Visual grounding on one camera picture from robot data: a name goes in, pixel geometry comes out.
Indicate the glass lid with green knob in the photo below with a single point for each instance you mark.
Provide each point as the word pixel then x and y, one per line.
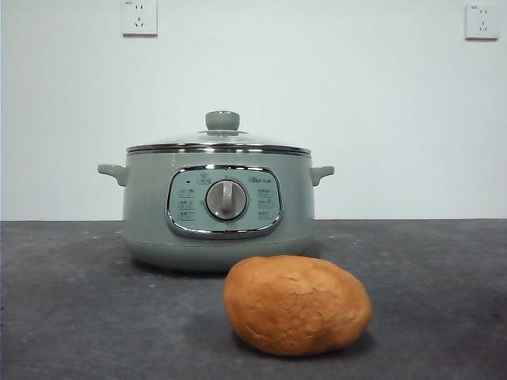
pixel 222 120

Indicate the brown potato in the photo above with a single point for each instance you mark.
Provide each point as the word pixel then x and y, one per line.
pixel 297 305

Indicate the pale green electric cooking pot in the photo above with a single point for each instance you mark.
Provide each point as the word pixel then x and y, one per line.
pixel 146 206

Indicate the white wall socket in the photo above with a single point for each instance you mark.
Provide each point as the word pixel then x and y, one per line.
pixel 481 21
pixel 139 17

